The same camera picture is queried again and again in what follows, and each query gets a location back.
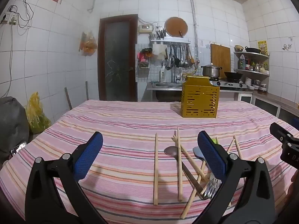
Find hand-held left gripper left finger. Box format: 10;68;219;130
25;131;110;224

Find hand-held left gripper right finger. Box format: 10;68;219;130
197;131;276;224

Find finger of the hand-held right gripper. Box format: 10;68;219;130
270;122;295;145

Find grey spatula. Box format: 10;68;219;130
193;147;207;166

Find wooden chopstick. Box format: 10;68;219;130
177;127;183;201
226;139;235;154
172;135;211;181
234;135;243;159
153;133;159;206
181;160;207;219

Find metal fork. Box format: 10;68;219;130
201;176;221;200

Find metal spoon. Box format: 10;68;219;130
164;146;209;200

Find yellow perforated utensil holder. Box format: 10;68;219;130
181;76;220;118

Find row of hanging kitchen utensils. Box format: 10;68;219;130
166;43;195;70

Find glass door cabinets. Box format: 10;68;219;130
238;92;281;117

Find pink striped tablecloth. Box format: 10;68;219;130
0;99;299;224

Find wooden sticks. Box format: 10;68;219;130
65;81;89;111

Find white corner shelf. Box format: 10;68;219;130
234;51;270;76

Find yellow plastic bag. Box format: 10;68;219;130
25;92;52;134

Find steel gas stove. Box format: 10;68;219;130
210;78;247;89

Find black wok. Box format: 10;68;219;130
224;71;243;81

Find smartphone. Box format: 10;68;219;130
9;141;27;156

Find grey cushion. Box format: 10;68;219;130
0;96;30;166

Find steel sink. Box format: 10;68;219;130
154;82;183;88

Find steel cooking pot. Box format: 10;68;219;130
201;63;222;78

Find wooden cutting board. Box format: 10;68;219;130
210;43;232;75

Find brown frosted glass door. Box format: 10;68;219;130
98;14;139;102

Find orange plastic bag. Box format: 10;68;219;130
79;31;98;56

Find metal utensil rack shelf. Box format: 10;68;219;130
151;37;191;45

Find knife holder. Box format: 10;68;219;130
155;27;166;40

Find round brown lid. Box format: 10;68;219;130
164;17;188;38

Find white power strip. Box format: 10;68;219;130
1;11;18;25

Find yellow wall poster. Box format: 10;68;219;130
257;40;268;56

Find wall stickers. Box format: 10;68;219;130
282;37;294;51

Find wire wall basket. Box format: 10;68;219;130
138;48;153;69

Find grey wall pipe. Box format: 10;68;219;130
190;0;199;61

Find beige wall controller box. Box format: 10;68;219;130
138;24;152;34

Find black cable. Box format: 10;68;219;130
9;0;35;28

